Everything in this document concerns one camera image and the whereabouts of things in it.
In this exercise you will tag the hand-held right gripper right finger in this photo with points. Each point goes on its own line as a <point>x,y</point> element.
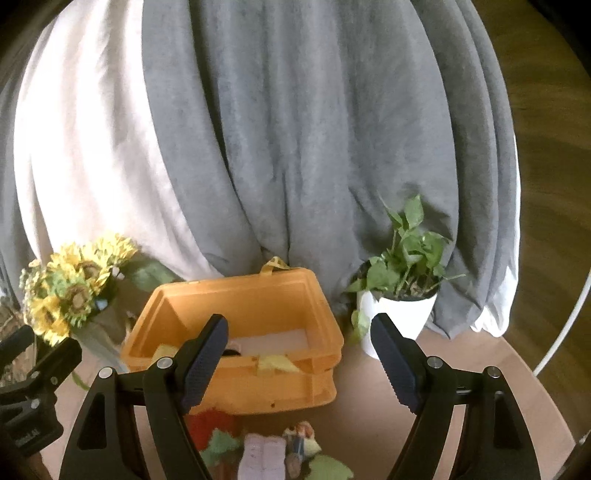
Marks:
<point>398,369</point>

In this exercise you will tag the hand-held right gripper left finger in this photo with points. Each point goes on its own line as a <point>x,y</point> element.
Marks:
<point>202,369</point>

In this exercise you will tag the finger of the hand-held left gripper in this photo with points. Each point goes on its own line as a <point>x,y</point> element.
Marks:
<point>57,364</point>
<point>16,344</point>

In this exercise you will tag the orange plastic crate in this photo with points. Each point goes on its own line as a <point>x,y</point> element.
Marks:
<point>286,387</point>

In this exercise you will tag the white towel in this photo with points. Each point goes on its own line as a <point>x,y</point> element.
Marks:
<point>263,457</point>

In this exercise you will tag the colourful patterned cloth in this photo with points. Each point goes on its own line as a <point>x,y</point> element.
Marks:
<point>300,436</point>

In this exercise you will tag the brown patterned cushion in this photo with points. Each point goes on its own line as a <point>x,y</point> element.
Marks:
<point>11,318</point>

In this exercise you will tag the green plant in white pot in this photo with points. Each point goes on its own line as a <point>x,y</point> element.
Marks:
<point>397,316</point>

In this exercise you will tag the red cloth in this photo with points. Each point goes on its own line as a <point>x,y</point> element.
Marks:
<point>205,427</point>

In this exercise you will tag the artificial sunflower bouquet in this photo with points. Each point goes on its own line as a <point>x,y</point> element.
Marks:
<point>78,295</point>

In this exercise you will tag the yellow cloth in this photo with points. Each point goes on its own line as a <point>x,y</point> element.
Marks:
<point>274,364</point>

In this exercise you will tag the green leaf-shaped cloth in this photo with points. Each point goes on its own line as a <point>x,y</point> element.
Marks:
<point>330,468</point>
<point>221,445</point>

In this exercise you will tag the grey curtain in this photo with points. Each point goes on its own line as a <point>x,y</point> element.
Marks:
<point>9,207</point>
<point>300,138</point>

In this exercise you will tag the white curved tube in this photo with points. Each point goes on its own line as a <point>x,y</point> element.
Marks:
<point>554,347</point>

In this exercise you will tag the white curtain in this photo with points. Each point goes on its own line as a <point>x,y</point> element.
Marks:
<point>92,161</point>

